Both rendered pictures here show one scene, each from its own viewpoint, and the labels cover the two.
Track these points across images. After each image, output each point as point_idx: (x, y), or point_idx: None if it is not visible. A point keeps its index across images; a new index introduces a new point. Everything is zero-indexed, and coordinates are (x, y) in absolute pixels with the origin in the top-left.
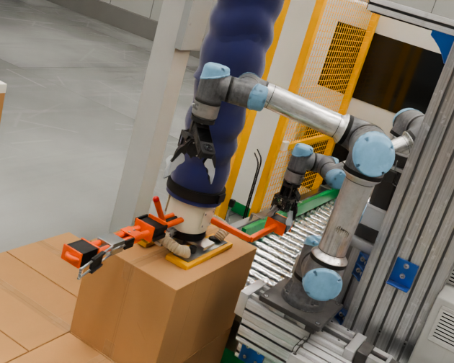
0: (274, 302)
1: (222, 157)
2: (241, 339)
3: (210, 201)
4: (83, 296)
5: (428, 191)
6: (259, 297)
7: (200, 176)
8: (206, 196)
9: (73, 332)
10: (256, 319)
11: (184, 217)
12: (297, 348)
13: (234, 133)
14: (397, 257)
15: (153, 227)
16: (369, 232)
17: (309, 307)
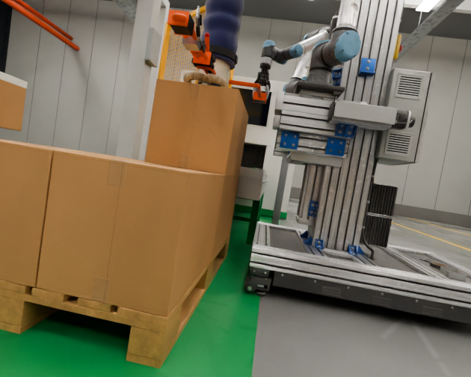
0: (309, 82)
1: (237, 24)
2: (284, 126)
3: (232, 57)
4: (155, 126)
5: (371, 13)
6: (297, 82)
7: (226, 35)
8: (230, 51)
9: (148, 161)
10: (293, 106)
11: (216, 71)
12: (338, 99)
13: (241, 9)
14: (361, 58)
15: (210, 51)
16: None
17: (329, 84)
